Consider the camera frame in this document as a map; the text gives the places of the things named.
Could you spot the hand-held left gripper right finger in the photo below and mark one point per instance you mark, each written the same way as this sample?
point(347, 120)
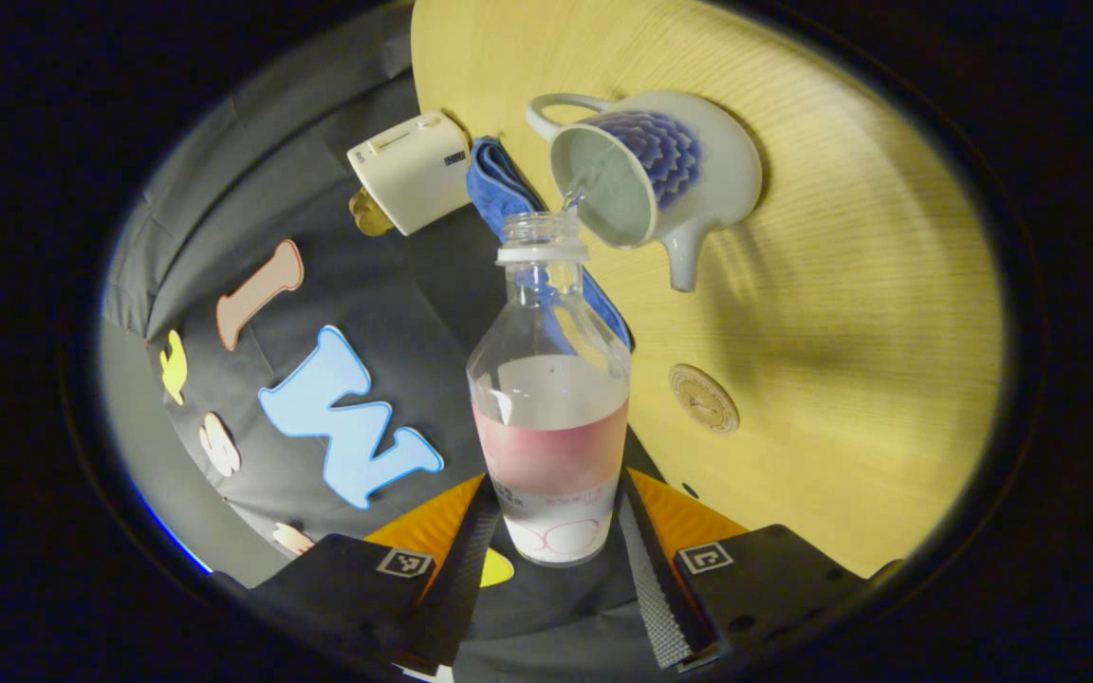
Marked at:
point(651, 588)

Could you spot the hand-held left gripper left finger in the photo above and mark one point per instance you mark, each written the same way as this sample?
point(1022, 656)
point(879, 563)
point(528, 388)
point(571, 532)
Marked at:
point(471, 569)

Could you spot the clear plastic water bottle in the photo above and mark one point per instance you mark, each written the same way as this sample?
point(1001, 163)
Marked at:
point(551, 427)

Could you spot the round wooden coaster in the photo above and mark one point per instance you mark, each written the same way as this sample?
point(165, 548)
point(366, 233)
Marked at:
point(703, 398)

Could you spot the white blue-patterned teacup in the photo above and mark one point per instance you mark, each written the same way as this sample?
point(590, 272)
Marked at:
point(727, 180)

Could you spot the black backdrop cloth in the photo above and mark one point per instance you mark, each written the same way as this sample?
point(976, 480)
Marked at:
point(366, 285)

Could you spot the brown toast slice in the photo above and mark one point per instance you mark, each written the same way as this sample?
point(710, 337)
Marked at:
point(362, 207)
point(378, 226)

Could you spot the blue towel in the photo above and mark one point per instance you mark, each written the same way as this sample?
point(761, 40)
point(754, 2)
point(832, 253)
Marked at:
point(499, 190)

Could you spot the white toaster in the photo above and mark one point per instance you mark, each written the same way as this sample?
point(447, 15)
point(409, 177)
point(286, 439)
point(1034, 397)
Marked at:
point(409, 171)

